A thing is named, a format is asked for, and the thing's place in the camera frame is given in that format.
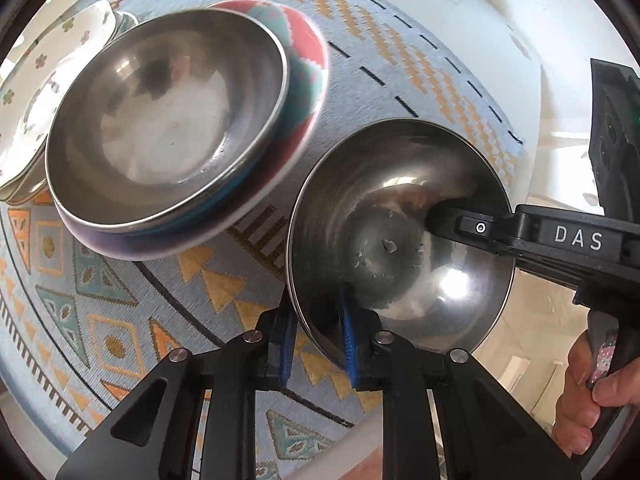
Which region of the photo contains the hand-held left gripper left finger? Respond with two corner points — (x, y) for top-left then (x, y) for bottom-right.
(57, 305), (301, 480)

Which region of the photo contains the large white floral bowl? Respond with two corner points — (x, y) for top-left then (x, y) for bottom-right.
(0, 0), (118, 196)

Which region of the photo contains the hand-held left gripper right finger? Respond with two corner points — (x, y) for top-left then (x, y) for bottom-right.
(337, 287), (583, 480)

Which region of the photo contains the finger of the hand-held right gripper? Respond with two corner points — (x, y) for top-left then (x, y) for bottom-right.
(425, 200), (519, 257)

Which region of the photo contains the person's right hand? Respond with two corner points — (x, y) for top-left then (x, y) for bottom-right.
(552, 332), (640, 461)

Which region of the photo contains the plain steel bowl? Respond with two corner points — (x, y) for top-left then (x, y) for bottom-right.
(285, 117), (516, 368)

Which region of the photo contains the blue steel bowl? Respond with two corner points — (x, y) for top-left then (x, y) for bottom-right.
(44, 8), (292, 233)

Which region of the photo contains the blue patterned tablecloth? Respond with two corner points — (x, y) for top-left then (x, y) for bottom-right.
(0, 0), (523, 480)

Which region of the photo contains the pink patterned bowl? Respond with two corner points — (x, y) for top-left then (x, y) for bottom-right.
(60, 0), (331, 261)

